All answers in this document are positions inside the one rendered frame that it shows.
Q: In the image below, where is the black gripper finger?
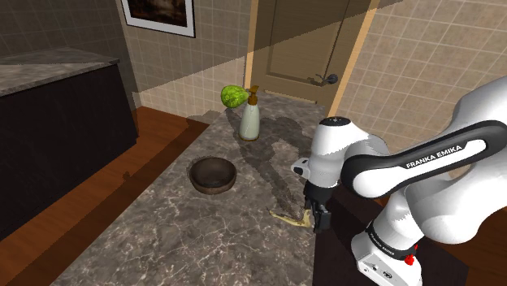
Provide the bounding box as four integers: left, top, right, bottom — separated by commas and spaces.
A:
310, 199, 332, 235

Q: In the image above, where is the framed wall picture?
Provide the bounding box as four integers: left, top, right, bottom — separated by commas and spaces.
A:
120, 0, 197, 39

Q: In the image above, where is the dark cabinet with stone top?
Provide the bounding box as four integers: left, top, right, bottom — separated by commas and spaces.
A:
0, 46, 140, 242

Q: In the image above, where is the brown door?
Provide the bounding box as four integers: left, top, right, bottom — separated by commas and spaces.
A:
244, 0, 381, 116

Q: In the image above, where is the yellow banana peel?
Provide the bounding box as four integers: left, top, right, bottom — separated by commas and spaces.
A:
268, 208, 314, 229

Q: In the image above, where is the dark brown bowl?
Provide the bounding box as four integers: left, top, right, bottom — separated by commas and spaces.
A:
188, 156, 238, 196

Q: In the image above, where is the dark robot stand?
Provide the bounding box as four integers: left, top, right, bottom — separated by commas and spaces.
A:
311, 185, 470, 286

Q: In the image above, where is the green bumpy fruit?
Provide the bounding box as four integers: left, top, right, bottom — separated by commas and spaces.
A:
220, 84, 250, 109

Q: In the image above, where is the white soap dispenser bottle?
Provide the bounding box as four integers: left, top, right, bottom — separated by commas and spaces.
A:
238, 84, 261, 142

